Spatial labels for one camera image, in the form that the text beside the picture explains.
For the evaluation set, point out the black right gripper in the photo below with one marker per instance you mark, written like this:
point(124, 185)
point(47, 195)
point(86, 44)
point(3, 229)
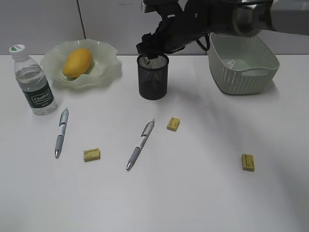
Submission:
point(178, 28)

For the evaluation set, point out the yellow mango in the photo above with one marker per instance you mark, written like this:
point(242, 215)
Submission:
point(78, 62)

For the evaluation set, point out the white waste paper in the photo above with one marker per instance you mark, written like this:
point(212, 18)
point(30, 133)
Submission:
point(232, 64)

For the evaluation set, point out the blue grey ballpoint pen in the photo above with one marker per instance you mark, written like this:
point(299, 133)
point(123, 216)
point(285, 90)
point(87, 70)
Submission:
point(60, 138)

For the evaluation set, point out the clear plastic water bottle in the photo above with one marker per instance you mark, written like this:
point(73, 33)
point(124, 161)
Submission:
point(32, 81)

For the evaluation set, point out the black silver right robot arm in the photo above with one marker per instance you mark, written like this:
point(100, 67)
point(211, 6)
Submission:
point(246, 18)

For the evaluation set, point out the black mesh pen holder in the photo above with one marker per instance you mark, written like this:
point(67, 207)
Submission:
point(153, 82)

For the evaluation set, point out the pale green wavy glass plate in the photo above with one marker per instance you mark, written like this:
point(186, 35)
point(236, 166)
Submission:
point(104, 70)

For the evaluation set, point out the grey white ballpoint pen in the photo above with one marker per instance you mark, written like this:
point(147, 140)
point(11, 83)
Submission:
point(144, 136)

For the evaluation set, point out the yellow eraser middle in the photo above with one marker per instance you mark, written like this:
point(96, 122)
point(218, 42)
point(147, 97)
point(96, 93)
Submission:
point(173, 124)

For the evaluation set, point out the yellow eraser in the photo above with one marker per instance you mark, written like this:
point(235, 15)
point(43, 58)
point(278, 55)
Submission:
point(247, 162)
point(91, 155)
point(173, 124)

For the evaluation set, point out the pale green plastic basket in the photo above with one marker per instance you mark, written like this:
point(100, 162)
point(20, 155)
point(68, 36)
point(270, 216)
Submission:
point(257, 64)

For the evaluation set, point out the yellow eraser left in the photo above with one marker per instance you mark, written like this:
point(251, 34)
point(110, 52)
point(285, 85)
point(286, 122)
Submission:
point(91, 155)

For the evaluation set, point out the yellow eraser right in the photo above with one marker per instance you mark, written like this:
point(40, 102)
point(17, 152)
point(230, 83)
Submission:
point(247, 162)

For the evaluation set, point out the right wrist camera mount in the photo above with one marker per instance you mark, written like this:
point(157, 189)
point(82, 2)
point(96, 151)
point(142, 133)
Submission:
point(148, 6)

